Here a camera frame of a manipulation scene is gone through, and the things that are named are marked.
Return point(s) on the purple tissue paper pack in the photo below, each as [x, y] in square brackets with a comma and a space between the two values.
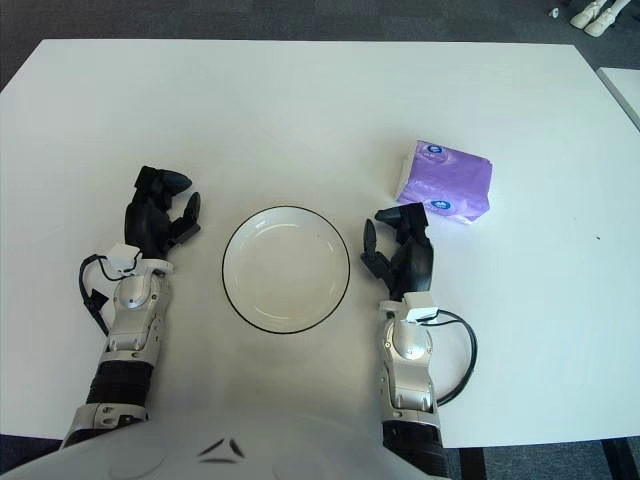
[445, 175]

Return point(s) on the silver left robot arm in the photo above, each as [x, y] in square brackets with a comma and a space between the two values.
[132, 305]

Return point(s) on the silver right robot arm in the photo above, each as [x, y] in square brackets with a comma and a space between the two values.
[407, 350]

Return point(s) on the black table leg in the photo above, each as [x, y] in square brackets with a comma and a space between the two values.
[612, 462]
[472, 465]

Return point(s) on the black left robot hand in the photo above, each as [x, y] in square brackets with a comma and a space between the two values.
[145, 220]

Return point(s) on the small white floor object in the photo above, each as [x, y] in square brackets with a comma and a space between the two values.
[554, 11]

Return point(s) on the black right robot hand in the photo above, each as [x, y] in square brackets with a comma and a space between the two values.
[417, 260]

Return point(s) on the white plate with black rim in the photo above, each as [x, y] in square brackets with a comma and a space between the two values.
[285, 270]

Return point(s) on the white side table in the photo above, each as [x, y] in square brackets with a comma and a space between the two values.
[625, 90]

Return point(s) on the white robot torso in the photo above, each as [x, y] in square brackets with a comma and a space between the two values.
[200, 452]

